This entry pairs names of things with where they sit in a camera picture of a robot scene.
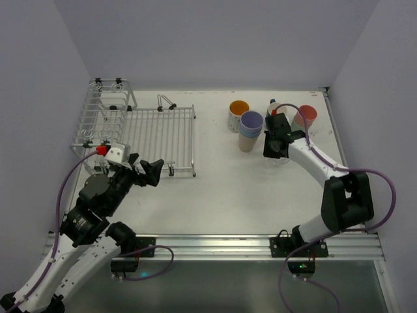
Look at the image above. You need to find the purple plastic cup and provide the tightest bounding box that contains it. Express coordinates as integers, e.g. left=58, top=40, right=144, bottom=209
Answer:
left=240, top=111, right=264, bottom=133

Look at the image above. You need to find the blue plastic cup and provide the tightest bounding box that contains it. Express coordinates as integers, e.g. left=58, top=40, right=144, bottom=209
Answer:
left=239, top=129, right=261, bottom=138

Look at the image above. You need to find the beige plastic cup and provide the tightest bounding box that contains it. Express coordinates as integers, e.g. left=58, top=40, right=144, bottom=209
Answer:
left=238, top=134, right=258, bottom=153

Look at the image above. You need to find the dark blue ceramic mug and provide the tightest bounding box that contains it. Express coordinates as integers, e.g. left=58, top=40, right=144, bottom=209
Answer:
left=265, top=98, right=287, bottom=117

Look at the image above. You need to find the pink plastic cup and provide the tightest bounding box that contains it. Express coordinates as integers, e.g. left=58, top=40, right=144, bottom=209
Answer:
left=294, top=105, right=318, bottom=127

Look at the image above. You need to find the floral white mug orange inside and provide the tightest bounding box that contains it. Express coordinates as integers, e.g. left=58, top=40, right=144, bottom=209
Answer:
left=227, top=100, right=250, bottom=132

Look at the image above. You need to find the green plastic cup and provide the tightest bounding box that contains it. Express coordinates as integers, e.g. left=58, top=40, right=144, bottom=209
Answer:
left=291, top=119, right=306, bottom=132

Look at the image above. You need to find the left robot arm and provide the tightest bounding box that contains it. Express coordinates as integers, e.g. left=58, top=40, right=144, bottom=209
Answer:
left=1, top=149, right=164, bottom=312

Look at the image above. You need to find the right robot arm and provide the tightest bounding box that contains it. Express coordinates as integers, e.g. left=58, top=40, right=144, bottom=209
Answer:
left=263, top=113, right=374, bottom=258

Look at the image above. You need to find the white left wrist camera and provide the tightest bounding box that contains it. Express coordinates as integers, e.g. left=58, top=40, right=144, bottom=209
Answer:
left=104, top=143, right=130, bottom=164

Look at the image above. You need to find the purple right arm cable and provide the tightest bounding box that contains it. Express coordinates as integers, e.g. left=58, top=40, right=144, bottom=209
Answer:
left=270, top=103, right=397, bottom=261

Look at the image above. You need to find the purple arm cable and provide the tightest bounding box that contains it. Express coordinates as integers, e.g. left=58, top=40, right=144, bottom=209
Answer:
left=0, top=145, right=110, bottom=313
left=270, top=103, right=397, bottom=261

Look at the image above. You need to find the silver wire dish rack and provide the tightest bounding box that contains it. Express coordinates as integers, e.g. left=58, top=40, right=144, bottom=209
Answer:
left=70, top=78, right=196, bottom=177

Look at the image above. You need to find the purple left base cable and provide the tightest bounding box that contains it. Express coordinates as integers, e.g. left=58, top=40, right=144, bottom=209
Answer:
left=110, top=244, right=175, bottom=282

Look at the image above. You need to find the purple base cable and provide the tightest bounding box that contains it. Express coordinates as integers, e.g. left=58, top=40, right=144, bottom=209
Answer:
left=278, top=254, right=343, bottom=313
left=110, top=244, right=175, bottom=282

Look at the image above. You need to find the aluminium mounting rail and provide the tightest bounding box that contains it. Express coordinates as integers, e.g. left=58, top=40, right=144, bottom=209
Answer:
left=44, top=231, right=387, bottom=261

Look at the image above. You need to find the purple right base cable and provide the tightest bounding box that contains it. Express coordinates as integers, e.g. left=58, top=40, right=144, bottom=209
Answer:
left=278, top=254, right=343, bottom=313

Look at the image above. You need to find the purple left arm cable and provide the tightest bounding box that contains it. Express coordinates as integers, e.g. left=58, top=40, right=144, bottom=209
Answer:
left=0, top=145, right=110, bottom=313

